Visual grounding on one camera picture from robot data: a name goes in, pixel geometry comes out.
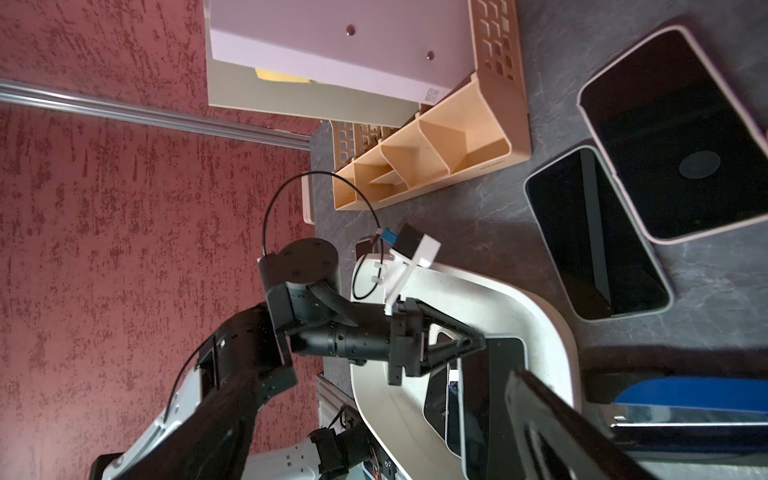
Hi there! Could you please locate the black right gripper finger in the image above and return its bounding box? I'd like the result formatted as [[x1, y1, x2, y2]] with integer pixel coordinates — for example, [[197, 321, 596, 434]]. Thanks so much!
[[505, 370, 653, 479]]

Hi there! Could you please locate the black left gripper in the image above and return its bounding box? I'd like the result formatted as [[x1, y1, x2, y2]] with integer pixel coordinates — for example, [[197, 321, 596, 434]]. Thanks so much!
[[281, 299, 486, 385]]

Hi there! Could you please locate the white plastic storage tray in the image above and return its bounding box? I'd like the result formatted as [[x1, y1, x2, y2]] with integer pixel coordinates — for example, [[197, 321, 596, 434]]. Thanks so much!
[[350, 263, 583, 479]]

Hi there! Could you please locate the white case phone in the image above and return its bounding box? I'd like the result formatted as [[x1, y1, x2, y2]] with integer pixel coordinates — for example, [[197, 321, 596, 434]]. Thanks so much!
[[524, 144, 673, 321], [459, 337, 526, 480]]

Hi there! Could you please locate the large pink case phone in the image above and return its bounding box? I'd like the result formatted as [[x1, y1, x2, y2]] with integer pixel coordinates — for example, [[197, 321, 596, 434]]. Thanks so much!
[[577, 25, 767, 245]]

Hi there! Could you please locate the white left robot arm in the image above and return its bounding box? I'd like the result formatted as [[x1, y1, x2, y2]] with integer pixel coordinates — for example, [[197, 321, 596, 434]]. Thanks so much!
[[90, 238, 485, 479]]

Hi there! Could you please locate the beige plastic file organizer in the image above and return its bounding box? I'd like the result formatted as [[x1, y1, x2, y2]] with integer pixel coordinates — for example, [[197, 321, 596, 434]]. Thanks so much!
[[331, 1, 532, 211]]

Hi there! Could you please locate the yellow paper sheet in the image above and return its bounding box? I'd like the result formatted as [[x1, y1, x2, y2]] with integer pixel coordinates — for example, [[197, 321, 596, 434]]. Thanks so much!
[[255, 68, 312, 84]]

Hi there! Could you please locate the grey cardboard folder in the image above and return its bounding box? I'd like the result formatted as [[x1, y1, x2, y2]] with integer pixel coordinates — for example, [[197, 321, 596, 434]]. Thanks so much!
[[205, 38, 420, 128]]

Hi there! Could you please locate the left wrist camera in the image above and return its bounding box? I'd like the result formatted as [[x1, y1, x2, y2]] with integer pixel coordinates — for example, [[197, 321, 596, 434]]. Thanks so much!
[[375, 223, 441, 316]]

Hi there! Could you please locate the aluminium left corner post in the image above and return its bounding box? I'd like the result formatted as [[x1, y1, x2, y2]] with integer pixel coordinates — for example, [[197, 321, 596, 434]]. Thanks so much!
[[1, 79, 310, 151]]

